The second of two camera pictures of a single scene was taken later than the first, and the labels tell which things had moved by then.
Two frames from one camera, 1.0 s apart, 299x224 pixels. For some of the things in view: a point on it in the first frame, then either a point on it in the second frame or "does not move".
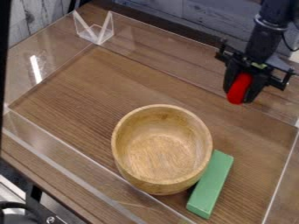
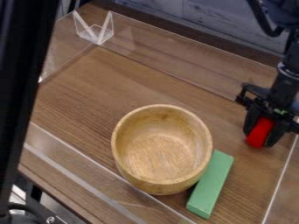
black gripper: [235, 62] → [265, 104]
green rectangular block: [210, 185] does not move
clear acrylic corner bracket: [98, 33] does not move
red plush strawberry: [239, 87] → [258, 136]
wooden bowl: [162, 144] does not move
